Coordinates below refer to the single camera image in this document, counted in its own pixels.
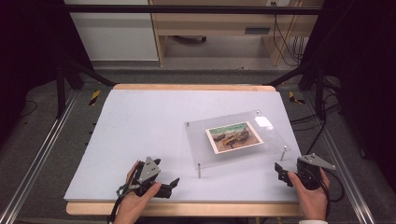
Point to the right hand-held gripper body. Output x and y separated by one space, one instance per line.
311 171

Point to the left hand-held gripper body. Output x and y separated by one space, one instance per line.
148 170

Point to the person's right hand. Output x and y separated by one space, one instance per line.
309 199

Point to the person's left hand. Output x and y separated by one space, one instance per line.
132 205

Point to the white table mat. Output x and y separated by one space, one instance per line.
140 130

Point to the painting print card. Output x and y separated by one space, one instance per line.
234 137

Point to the black metal stand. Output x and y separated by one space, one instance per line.
319 87
62 87

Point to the black curtain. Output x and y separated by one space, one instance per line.
361 62
31 46

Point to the white cabinet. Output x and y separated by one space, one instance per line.
115 34

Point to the wooden desk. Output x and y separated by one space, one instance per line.
214 23

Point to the black metal crossbar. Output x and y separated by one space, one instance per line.
186 9

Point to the aluminium rail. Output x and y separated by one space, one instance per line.
34 161
345 174

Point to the clear acrylic picture frame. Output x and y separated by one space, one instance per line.
199 146

